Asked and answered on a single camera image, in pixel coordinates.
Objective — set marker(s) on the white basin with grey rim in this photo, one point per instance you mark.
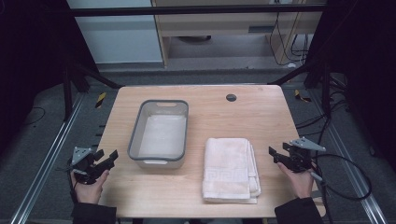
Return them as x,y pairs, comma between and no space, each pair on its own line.
162,133

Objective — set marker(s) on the person's left hand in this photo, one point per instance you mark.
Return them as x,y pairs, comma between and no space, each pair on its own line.
88,189

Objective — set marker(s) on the folded white towel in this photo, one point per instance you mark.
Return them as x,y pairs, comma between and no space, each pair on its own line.
229,171

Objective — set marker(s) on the person's right hand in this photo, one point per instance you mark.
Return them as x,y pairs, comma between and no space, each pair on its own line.
298,182

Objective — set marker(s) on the white cabinet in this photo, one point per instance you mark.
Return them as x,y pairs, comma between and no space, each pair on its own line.
118,37

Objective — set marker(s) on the black horizontal bar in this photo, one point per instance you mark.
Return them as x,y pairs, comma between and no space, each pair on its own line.
186,10

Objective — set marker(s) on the aluminium rail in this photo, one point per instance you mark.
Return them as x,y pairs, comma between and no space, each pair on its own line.
348,161
46,158

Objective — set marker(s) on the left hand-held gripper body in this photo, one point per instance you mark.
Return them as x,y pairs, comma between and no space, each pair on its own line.
83,161

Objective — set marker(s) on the light wooden desk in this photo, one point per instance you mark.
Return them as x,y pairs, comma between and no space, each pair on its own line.
224,26

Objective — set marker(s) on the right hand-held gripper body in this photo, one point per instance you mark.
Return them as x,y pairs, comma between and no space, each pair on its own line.
299,157

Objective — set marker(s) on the dark curtain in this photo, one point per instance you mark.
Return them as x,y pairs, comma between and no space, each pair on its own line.
364,77
31,62

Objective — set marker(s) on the black metal stand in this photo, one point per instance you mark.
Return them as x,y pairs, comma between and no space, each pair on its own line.
67,93
325,90

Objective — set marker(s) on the yellow black tape strip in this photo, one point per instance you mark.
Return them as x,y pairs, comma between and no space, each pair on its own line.
100,100
301,96

